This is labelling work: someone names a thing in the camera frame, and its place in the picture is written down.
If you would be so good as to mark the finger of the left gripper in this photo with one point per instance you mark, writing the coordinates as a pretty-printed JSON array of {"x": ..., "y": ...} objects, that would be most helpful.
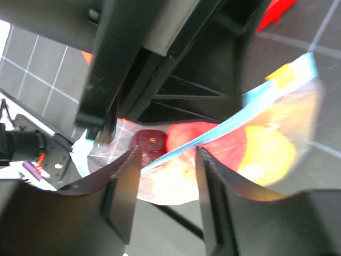
[{"x": 106, "y": 136}]

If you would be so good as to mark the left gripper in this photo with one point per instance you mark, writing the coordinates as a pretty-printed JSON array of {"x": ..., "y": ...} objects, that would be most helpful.
[{"x": 153, "y": 61}]

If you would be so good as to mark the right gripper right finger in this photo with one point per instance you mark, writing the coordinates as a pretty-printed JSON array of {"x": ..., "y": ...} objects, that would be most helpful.
[{"x": 240, "y": 217}]

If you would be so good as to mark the dark plum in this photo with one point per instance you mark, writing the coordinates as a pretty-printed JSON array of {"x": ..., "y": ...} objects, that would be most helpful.
[{"x": 151, "y": 143}]

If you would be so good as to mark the yellow lemon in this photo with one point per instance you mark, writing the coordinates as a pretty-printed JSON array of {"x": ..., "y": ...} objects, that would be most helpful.
[{"x": 268, "y": 157}]

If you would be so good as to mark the red apple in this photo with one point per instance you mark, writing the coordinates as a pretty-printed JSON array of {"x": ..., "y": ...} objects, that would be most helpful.
[{"x": 229, "y": 149}]

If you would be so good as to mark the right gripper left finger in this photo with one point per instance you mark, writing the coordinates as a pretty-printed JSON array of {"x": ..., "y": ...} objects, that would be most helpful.
[{"x": 91, "y": 216}]

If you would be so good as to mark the clear zip top bag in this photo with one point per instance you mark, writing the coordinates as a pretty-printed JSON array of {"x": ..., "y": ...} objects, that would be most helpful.
[{"x": 288, "y": 101}]

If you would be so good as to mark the black grid mat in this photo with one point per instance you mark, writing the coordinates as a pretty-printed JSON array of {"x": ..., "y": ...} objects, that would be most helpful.
[{"x": 166, "y": 121}]

